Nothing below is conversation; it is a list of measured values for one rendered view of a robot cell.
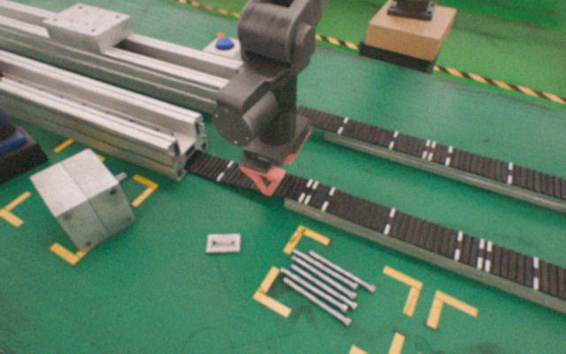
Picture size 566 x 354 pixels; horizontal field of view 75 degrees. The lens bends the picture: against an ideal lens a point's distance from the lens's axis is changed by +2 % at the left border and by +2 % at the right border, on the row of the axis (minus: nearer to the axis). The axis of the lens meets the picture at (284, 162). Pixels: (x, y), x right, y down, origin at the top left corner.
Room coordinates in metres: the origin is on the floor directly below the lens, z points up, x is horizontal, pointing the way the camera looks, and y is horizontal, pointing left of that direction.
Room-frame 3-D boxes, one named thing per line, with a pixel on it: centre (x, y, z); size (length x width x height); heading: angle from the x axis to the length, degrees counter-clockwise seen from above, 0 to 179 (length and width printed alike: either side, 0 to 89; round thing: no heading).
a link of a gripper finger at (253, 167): (0.39, 0.02, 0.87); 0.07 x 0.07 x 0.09; 66
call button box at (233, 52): (0.82, 0.15, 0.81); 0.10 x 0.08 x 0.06; 155
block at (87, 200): (0.37, 0.30, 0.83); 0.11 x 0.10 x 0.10; 134
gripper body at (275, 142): (0.41, 0.01, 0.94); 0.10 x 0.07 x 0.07; 156
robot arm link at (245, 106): (0.37, 0.03, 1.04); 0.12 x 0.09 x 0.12; 149
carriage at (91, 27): (0.83, 0.45, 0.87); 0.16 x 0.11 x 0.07; 65
